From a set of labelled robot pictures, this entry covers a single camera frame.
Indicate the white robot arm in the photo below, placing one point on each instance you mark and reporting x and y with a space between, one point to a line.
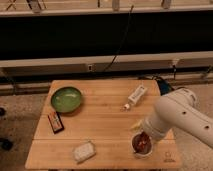
177 109

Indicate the white tube bottle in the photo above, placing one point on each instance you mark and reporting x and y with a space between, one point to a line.
134 97

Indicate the blue black object behind table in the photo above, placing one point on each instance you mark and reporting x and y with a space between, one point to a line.
164 86

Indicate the white wrapped sponge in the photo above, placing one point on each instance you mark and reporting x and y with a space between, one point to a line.
84 152

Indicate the green ceramic bowl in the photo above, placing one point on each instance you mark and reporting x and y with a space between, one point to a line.
66 99

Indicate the dark red snack packet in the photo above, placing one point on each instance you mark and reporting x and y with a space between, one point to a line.
55 122

